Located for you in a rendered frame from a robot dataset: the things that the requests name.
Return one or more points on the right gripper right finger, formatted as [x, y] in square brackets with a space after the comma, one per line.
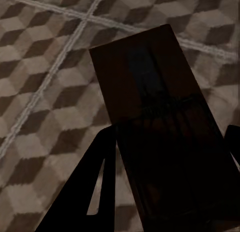
[232, 140]

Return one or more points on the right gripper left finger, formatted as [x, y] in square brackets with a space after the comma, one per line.
[68, 211]

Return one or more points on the mousetrap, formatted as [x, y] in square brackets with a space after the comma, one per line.
[180, 170]

